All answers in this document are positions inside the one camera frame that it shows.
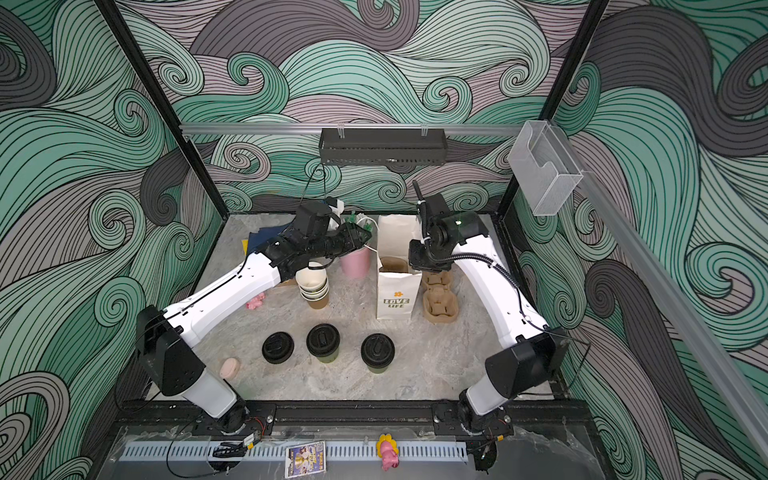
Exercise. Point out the dark blue napkin stack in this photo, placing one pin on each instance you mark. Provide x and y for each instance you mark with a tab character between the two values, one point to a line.
264	237

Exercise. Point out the black coffee cup lid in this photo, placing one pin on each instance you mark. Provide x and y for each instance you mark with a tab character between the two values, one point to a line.
323	338

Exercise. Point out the green white wrapped straws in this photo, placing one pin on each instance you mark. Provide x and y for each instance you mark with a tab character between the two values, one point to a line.
362	220

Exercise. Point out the pink earbud case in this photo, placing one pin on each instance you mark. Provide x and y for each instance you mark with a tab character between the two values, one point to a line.
230	368

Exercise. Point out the pink figurine toy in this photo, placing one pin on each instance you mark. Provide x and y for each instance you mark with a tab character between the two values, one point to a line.
387	451

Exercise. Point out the stack of paper cups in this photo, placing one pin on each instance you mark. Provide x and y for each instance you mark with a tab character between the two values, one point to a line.
313	287

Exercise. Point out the pink cup holder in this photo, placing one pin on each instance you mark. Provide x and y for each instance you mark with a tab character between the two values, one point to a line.
356	264

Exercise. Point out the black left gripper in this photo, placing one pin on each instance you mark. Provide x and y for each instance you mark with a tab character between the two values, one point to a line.
351	237

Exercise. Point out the single brown pulp carrier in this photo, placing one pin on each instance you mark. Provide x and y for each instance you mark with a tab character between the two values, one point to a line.
393	265

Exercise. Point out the brown pulp cup carrier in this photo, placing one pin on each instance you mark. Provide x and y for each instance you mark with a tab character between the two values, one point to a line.
439	302

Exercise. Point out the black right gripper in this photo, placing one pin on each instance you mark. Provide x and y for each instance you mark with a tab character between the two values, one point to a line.
418	261

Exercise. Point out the green paper coffee cup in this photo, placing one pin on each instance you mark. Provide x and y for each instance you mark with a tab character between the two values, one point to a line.
329	357

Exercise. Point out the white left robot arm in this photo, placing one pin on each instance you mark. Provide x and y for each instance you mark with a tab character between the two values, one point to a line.
166	337

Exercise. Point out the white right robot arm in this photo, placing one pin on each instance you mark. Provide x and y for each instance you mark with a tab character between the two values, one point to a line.
531	350

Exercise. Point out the small pink pig toy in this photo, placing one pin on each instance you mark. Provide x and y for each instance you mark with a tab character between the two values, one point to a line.
256	302

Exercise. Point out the white paper takeout bag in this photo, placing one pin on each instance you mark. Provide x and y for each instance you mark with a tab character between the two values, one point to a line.
396	292

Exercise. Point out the clear plastic wall holder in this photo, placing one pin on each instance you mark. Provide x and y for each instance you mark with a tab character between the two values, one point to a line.
545	165

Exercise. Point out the stack of black lids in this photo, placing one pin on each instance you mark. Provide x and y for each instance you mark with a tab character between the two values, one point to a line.
277	348

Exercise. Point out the colourful picture card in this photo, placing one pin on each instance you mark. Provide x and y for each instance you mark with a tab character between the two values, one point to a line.
305	460

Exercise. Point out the black wall shelf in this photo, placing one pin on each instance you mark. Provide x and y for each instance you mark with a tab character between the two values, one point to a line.
382	146

